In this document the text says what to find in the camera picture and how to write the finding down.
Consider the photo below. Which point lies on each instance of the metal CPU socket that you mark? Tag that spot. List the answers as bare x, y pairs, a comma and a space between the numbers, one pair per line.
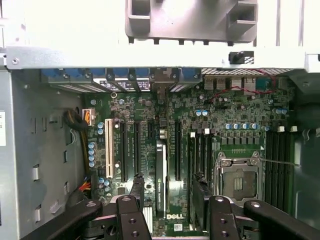
240, 182

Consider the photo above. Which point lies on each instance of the grey plastic parts rack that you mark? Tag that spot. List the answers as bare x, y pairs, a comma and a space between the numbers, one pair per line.
190, 20

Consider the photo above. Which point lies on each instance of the black RAM slot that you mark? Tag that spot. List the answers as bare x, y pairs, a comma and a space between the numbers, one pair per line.
212, 150
205, 155
288, 180
275, 175
269, 170
191, 155
198, 152
281, 175

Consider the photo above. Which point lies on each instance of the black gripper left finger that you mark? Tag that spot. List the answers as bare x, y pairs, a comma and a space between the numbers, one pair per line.
132, 220

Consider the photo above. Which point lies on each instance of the short black expansion slot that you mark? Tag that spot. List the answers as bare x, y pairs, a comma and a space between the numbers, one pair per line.
151, 130

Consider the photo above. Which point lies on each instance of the thin socket locking lever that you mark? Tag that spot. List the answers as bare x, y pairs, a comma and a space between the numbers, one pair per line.
280, 162

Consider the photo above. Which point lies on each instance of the silver chipset heatsink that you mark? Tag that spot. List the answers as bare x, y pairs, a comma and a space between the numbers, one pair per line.
147, 217

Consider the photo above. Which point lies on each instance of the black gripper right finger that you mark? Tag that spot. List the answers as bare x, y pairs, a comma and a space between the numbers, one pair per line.
222, 220

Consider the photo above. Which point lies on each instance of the open black PC case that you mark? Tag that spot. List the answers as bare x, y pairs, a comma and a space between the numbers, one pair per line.
50, 155

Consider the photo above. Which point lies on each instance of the green Dell motherboard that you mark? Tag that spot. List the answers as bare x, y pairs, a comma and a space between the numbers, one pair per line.
190, 110

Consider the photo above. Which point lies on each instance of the white expansion slot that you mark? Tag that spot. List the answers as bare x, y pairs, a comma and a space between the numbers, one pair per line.
108, 150

